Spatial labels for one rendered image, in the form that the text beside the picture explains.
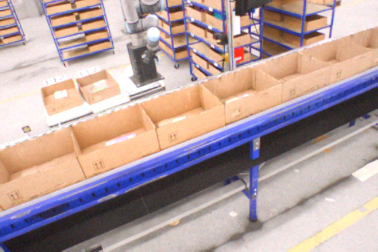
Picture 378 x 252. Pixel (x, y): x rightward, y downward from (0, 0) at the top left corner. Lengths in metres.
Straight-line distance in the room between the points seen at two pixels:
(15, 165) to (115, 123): 0.58
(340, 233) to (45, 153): 1.98
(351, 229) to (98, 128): 1.83
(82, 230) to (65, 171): 0.38
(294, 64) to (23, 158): 1.82
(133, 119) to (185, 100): 0.34
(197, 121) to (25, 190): 0.88
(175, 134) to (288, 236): 1.18
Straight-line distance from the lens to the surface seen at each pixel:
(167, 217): 2.03
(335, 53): 2.50
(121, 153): 1.46
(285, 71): 2.18
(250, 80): 1.99
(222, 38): 2.49
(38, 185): 1.50
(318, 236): 2.32
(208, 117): 1.54
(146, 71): 2.55
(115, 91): 2.47
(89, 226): 1.70
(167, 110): 1.76
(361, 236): 2.40
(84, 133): 1.70
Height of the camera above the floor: 1.88
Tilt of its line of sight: 33 degrees down
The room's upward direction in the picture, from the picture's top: 8 degrees counter-clockwise
